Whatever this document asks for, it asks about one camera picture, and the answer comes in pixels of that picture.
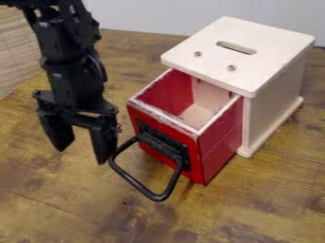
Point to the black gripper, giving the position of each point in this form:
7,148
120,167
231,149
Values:
74,102

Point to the red wooden drawer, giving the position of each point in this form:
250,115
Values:
196,113

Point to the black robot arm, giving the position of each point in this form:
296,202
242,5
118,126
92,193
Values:
68,33

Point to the white wooden drawer cabinet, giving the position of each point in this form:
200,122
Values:
256,61

